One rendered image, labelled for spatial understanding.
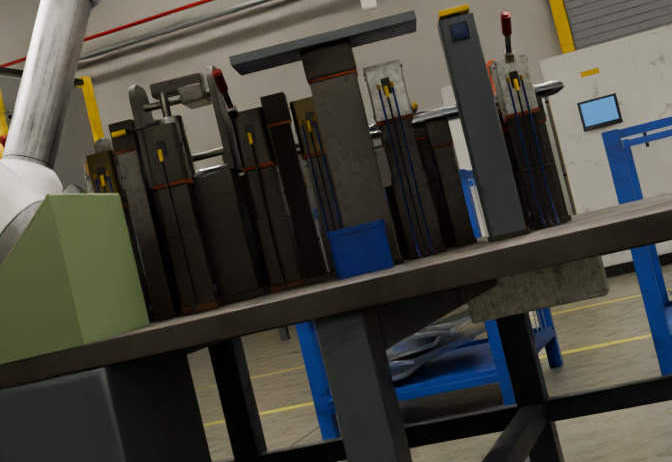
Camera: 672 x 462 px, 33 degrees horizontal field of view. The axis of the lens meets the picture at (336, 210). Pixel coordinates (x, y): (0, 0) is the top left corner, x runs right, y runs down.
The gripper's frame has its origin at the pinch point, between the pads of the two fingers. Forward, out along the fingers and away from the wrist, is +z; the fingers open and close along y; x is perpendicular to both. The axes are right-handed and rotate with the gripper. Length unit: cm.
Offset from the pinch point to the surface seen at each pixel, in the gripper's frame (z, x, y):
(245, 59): 7.3, 28.1, -0.3
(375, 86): 15.9, 1.3, 12.7
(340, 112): 21.3, 12.5, -0.6
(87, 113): -57, 65, 405
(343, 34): 7.3, 9.2, -4.8
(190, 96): 9.2, 38.7, 17.5
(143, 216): 31, 53, 22
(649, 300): 89, -114, 166
